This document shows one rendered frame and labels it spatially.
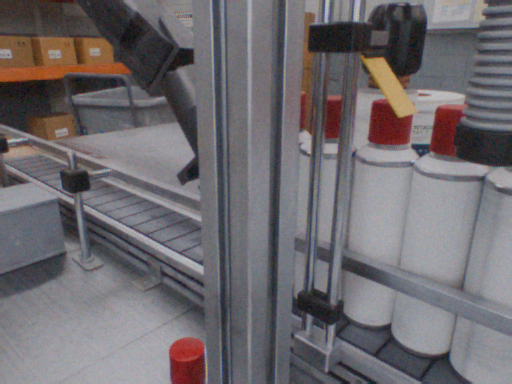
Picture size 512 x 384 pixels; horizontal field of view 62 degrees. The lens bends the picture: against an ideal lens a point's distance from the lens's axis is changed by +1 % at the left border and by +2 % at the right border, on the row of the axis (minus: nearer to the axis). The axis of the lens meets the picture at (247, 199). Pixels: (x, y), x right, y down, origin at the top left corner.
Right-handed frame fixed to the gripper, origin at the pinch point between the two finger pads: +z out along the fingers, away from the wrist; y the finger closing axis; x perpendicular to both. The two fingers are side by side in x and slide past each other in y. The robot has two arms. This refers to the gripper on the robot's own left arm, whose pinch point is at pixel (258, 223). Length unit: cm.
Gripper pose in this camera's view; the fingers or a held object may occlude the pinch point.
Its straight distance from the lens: 47.9
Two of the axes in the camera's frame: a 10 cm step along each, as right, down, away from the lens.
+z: 4.6, 8.8, -1.3
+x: -5.6, 4.0, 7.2
